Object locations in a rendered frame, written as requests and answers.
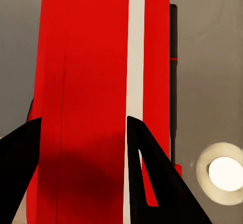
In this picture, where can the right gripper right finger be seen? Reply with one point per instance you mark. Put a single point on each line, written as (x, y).
(176, 203)

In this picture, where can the radio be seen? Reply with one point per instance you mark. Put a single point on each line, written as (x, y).
(99, 61)

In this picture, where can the coffee table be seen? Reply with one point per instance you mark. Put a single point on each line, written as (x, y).
(209, 135)

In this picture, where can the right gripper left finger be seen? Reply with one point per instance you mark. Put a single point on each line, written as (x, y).
(19, 157)

